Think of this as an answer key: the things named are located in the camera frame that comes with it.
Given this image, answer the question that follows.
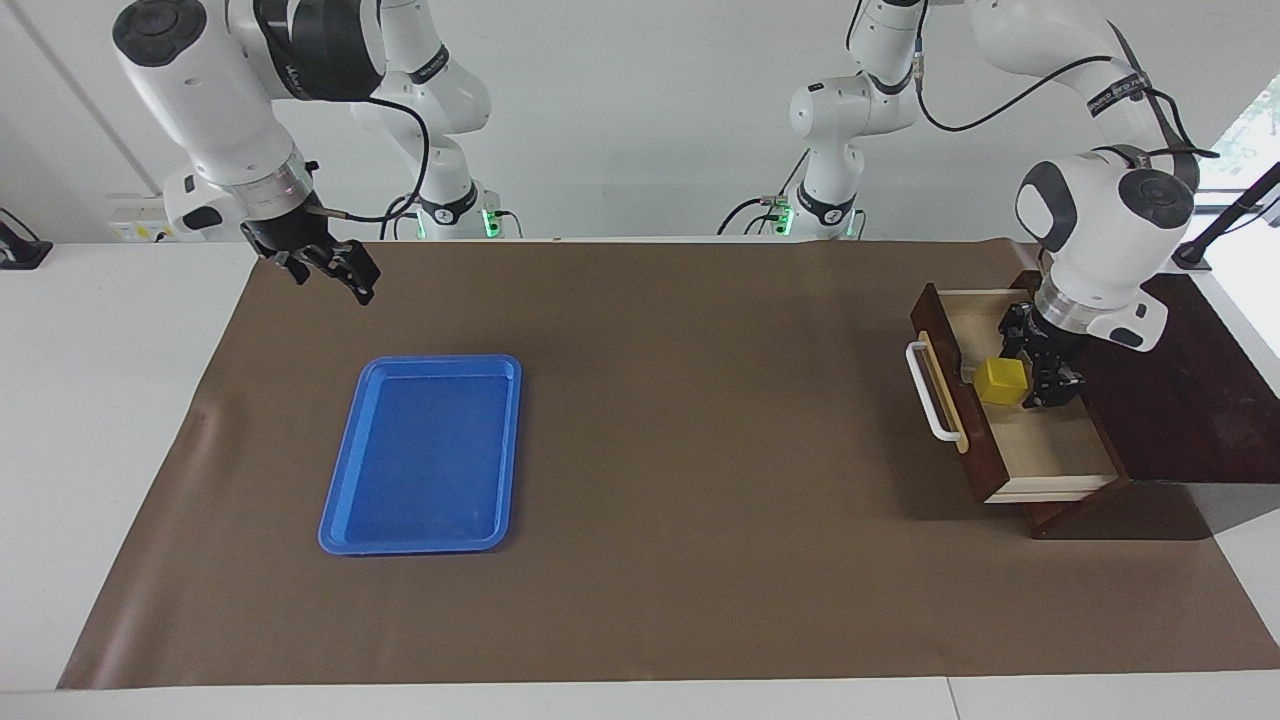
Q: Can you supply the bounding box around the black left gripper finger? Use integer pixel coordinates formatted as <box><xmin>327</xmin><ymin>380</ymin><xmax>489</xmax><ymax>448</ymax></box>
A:
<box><xmin>1022</xmin><ymin>365</ymin><xmax>1087</xmax><ymax>412</ymax></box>
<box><xmin>998</xmin><ymin>303</ymin><xmax>1033</xmax><ymax>363</ymax></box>

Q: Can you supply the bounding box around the yellow cube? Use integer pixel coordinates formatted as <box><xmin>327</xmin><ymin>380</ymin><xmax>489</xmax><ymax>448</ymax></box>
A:
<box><xmin>975</xmin><ymin>357</ymin><xmax>1032</xmax><ymax>409</ymax></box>

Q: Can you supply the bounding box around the wooden drawer with white handle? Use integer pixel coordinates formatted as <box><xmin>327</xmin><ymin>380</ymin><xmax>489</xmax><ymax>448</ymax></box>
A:
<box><xmin>905</xmin><ymin>283</ymin><xmax>1121</xmax><ymax>505</ymax></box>

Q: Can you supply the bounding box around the dark wooden drawer cabinet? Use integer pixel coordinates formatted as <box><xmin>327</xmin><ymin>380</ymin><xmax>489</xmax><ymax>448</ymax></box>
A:
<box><xmin>1010</xmin><ymin>270</ymin><xmax>1280</xmax><ymax>542</ymax></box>

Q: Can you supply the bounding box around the blue plastic tray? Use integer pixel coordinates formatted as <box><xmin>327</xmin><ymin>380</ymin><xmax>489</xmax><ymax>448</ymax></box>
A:
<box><xmin>318</xmin><ymin>354</ymin><xmax>523</xmax><ymax>557</ymax></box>

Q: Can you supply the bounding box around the black clamp base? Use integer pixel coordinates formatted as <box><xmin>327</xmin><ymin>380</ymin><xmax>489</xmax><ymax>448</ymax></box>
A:
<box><xmin>0</xmin><ymin>208</ymin><xmax>53</xmax><ymax>271</ymax></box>

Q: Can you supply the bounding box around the brown table mat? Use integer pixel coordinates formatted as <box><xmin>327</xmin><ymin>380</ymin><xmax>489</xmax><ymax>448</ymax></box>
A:
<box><xmin>57</xmin><ymin>238</ymin><xmax>1280</xmax><ymax>691</ymax></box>

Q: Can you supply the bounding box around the black right base cable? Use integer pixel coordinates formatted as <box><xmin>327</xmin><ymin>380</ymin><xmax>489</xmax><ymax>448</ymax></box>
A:
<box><xmin>378</xmin><ymin>195</ymin><xmax>419</xmax><ymax>241</ymax></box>

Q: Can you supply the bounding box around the black base cable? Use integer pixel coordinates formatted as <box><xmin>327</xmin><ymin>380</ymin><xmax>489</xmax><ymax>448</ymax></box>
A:
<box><xmin>717</xmin><ymin>150</ymin><xmax>809</xmax><ymax>237</ymax></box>
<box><xmin>378</xmin><ymin>195</ymin><xmax>419</xmax><ymax>241</ymax></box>

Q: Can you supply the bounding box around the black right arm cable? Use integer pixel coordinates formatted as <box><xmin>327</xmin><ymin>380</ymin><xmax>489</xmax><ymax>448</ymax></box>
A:
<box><xmin>305</xmin><ymin>95</ymin><xmax>433</xmax><ymax>224</ymax></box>

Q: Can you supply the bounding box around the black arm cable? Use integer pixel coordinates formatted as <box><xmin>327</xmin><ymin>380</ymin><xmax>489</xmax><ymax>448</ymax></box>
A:
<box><xmin>305</xmin><ymin>95</ymin><xmax>433</xmax><ymax>224</ymax></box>
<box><xmin>905</xmin><ymin>0</ymin><xmax>1223</xmax><ymax>166</ymax></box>

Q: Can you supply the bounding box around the white wall power outlet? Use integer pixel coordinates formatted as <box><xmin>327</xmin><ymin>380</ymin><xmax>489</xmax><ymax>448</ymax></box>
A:
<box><xmin>107</xmin><ymin>193</ymin><xmax>187</xmax><ymax>244</ymax></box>

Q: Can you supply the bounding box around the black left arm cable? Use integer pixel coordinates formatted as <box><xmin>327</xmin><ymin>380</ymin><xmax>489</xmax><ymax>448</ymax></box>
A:
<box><xmin>905</xmin><ymin>0</ymin><xmax>1223</xmax><ymax>166</ymax></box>

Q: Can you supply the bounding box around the black camera stand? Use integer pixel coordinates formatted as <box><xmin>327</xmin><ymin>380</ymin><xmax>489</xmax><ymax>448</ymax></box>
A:
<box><xmin>1172</xmin><ymin>160</ymin><xmax>1280</xmax><ymax>273</ymax></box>

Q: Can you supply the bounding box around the black left base cable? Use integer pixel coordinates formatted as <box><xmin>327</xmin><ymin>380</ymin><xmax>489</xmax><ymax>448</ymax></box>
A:
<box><xmin>717</xmin><ymin>150</ymin><xmax>809</xmax><ymax>237</ymax></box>

